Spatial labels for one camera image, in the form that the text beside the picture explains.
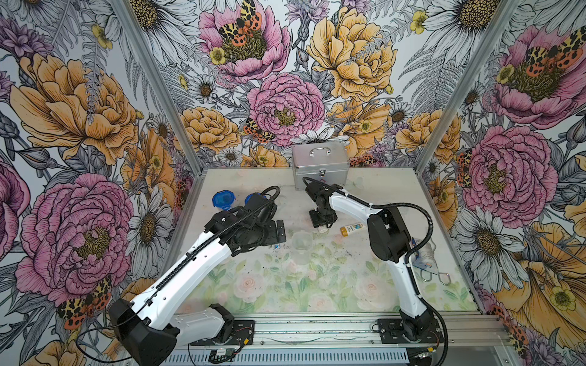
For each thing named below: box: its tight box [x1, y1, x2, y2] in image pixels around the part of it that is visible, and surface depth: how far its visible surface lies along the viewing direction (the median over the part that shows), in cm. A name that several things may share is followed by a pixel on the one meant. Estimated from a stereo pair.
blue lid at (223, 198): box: [211, 189, 236, 211], surface depth 96 cm
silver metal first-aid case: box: [291, 142, 351, 191], surface depth 111 cm
